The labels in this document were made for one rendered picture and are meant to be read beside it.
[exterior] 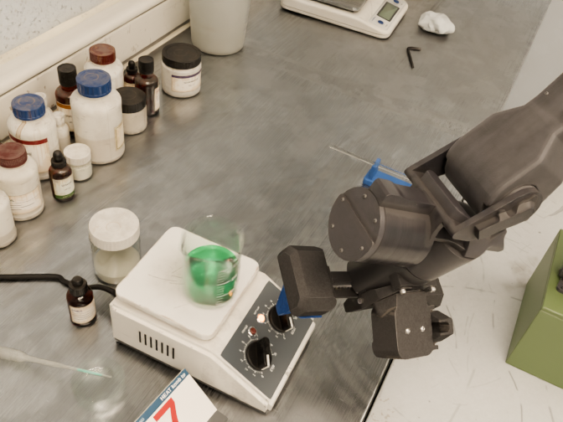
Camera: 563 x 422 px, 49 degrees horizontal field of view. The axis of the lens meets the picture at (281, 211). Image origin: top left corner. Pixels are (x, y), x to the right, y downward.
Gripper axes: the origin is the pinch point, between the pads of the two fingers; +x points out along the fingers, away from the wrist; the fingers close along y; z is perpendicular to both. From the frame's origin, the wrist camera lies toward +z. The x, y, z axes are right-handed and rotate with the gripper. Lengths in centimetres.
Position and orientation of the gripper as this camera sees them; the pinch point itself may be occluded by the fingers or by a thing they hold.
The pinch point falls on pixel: (333, 298)
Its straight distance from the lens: 63.5
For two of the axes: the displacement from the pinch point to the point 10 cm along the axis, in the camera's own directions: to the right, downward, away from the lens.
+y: 8.0, 0.6, 5.9
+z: 2.2, 8.9, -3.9
